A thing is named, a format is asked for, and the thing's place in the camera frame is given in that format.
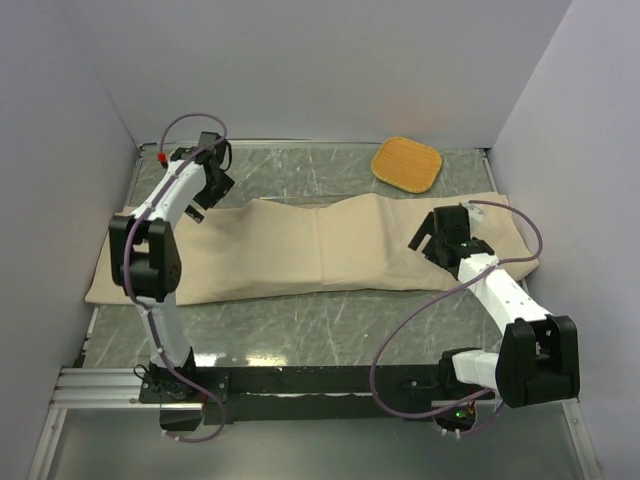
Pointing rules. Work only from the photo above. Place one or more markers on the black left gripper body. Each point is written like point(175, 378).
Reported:
point(214, 191)

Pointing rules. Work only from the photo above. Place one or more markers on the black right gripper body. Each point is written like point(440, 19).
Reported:
point(431, 249)

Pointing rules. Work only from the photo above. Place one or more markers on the beige cloth wrap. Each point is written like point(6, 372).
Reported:
point(267, 249)

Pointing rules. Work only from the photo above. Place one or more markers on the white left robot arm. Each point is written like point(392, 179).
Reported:
point(144, 257)

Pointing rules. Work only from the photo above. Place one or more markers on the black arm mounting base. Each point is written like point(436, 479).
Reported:
point(248, 394)

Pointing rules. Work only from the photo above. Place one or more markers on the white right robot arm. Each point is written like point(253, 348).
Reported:
point(538, 360)

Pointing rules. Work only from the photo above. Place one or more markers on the orange woven bamboo tray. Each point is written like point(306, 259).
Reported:
point(407, 165)

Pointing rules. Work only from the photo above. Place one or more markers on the aluminium table edge rail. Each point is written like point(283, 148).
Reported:
point(485, 158)

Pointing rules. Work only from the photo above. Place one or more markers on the aluminium front frame rail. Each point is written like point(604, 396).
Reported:
point(107, 389)

